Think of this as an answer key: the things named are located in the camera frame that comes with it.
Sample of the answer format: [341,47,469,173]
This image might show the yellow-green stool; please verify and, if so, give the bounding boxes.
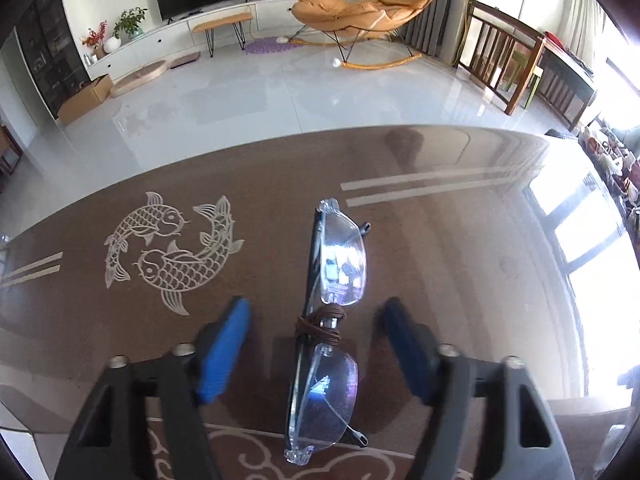
[502,42,543,111]

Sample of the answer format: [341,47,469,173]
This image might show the orange rocking chair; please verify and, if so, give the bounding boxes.
[289,0,441,70]

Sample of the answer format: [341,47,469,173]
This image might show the red flower arrangement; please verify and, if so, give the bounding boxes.
[82,20,108,61]

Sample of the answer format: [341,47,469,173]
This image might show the wooden bench with hairpin legs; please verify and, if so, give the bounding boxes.
[192,11,253,58]

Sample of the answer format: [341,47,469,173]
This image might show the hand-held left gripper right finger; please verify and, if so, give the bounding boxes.
[380,296,576,480]

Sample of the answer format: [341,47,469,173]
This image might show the black display cabinet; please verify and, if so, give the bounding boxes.
[15,0,93,121]

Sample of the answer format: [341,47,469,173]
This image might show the purple floor mat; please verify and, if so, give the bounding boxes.
[243,36,301,56]

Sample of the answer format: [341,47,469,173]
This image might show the white television cabinet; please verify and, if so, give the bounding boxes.
[82,0,311,83]

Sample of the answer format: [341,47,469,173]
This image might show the dark wooden side table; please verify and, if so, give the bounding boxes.
[530,32,598,131]

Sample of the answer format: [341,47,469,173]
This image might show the white sheer curtain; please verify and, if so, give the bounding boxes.
[560,0,608,61]

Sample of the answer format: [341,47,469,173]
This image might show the brown elastic band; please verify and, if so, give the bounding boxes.
[294,306,348,346]

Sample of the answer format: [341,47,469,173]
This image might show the round beige floor mat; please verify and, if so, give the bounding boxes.
[110,59,168,98]

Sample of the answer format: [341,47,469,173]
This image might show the clear rimless glasses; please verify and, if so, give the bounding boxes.
[284,197,373,465]

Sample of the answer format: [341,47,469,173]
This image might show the cardboard box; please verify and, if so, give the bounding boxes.
[57,74,115,126]

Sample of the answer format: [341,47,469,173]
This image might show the patterned glass desktop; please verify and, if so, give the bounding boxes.
[0,124,640,480]

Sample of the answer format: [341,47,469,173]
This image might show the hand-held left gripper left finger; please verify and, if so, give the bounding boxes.
[52,296,253,480]

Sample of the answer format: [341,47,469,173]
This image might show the grey curtain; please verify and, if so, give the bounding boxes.
[375,0,468,61]

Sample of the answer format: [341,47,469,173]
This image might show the bushy potted plant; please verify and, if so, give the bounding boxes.
[112,6,148,43]

